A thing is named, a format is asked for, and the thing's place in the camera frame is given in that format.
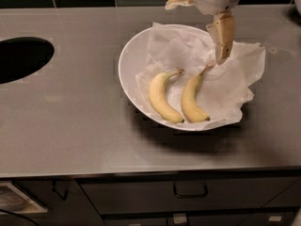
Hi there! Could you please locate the white paper sheet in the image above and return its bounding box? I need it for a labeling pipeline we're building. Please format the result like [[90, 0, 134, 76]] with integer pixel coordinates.
[[136, 24, 265, 131]]

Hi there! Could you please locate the yellow banana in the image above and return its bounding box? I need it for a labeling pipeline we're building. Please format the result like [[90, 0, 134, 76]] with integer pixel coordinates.
[[181, 61, 215, 122], [149, 69, 184, 124]]

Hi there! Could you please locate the white bowl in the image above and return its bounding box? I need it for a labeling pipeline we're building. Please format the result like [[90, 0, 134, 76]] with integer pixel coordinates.
[[119, 24, 242, 131]]

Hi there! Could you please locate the black oval sink opening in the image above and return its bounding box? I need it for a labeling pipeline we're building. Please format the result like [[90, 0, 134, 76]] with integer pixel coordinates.
[[0, 37, 55, 84]]

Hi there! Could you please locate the grey drawer front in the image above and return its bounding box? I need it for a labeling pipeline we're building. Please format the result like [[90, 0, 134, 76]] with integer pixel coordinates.
[[80, 177, 301, 215]]

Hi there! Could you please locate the white label on drawer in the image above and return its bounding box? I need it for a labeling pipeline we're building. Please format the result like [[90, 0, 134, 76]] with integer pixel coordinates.
[[173, 213, 187, 226]]

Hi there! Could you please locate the small white label right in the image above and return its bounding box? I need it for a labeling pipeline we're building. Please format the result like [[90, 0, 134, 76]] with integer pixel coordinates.
[[268, 216, 282, 222]]

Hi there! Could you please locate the grey cabinet door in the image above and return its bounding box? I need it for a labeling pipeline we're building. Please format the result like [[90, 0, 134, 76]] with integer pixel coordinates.
[[15, 180, 103, 226]]

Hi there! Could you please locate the picture card at left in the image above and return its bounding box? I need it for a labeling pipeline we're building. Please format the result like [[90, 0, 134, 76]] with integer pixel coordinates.
[[0, 182, 48, 215]]

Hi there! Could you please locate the black drawer handle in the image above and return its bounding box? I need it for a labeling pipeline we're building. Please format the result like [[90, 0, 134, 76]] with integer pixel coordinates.
[[173, 181, 209, 199]]

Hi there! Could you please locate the black cabinet door handle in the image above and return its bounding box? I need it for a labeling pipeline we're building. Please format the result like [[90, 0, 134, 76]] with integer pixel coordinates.
[[51, 180, 69, 202]]

